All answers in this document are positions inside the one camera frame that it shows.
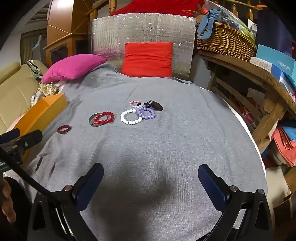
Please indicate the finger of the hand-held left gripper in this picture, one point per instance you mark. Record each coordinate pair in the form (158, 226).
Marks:
(30, 139)
(9, 136)

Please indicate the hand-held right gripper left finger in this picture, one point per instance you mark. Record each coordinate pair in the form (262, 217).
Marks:
(91, 185)

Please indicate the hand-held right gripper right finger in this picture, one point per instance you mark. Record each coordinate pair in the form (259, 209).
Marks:
(210, 185)

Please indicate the orange cardboard box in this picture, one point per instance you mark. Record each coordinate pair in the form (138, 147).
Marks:
(44, 109)

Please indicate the black woven hair band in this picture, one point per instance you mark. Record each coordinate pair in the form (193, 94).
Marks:
(157, 105)

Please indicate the person's left hand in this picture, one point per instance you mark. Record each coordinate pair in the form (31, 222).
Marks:
(7, 204)

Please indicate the beige leather sofa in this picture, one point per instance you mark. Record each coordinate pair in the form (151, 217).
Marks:
(16, 92)

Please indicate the beige floral cloth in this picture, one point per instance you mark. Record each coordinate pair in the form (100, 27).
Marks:
(46, 90)

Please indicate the silver metal bangle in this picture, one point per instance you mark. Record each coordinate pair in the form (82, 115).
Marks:
(91, 122)

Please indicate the white crumpled sheet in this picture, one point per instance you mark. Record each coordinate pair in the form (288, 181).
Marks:
(60, 84)

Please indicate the grey blanket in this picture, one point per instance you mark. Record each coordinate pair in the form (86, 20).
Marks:
(161, 143)

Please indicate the black and white striped scarf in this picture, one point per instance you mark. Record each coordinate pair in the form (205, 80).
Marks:
(34, 70)

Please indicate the folded salmon cloths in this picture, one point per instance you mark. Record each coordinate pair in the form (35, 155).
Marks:
(284, 148)

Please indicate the pink pillow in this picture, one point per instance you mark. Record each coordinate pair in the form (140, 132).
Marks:
(74, 67)

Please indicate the floral printed box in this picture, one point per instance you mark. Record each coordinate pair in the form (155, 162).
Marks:
(253, 109)

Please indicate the wooden cabinet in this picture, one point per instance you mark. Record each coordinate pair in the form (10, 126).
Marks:
(62, 30)

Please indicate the wooden side table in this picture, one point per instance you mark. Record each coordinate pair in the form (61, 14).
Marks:
(261, 76)

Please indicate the white patterned box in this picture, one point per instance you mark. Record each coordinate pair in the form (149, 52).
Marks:
(261, 64)

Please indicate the red pillow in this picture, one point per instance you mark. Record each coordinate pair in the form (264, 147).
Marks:
(148, 59)

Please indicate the blue cardboard box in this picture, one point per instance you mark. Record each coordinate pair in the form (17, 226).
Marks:
(279, 62)

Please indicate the wicker basket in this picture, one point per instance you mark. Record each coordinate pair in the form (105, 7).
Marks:
(226, 41)

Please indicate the silver foil insulation mat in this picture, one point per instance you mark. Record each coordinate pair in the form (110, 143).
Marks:
(143, 27)

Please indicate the blue cloth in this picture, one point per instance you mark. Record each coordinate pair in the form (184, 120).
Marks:
(208, 20)

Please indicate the dark blue board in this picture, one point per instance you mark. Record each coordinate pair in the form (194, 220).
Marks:
(275, 27)

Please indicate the red cloth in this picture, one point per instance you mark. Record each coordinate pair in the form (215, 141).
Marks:
(157, 7)

